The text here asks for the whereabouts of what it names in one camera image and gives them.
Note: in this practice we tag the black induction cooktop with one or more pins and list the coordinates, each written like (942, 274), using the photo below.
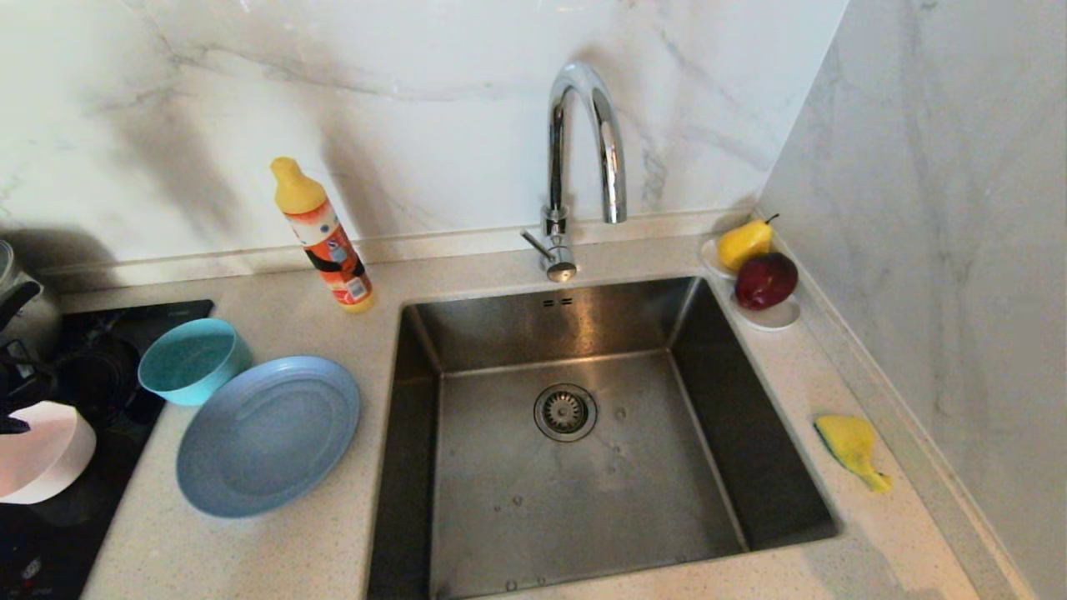
(167, 321)

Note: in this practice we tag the round metal drain strainer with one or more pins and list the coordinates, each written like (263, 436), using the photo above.
(565, 412)

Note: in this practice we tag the stainless steel sink basin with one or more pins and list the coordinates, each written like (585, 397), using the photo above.
(583, 517)

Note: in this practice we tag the dark red apple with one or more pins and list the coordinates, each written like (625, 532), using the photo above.
(765, 280)

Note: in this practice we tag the small white dish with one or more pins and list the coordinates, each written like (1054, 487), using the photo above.
(773, 318)
(710, 257)

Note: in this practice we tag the blue-grey plate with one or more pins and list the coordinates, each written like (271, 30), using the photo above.
(271, 437)

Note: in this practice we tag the yellow pear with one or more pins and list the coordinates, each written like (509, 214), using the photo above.
(743, 243)

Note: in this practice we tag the chrome gooseneck faucet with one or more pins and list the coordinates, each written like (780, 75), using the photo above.
(560, 240)

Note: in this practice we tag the orange yellow-capped detergent bottle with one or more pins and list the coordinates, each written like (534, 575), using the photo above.
(333, 250)

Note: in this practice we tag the pink bowl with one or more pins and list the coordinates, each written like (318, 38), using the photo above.
(50, 454)

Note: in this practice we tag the black pan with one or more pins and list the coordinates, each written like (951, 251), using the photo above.
(104, 375)

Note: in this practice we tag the silver pot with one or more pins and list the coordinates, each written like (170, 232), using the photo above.
(25, 317)

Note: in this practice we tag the yellow sponge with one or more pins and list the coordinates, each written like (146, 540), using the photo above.
(846, 440)

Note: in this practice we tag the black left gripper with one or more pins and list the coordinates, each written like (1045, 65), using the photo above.
(21, 379)

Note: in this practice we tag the teal bowl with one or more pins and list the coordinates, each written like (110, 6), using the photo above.
(192, 360)

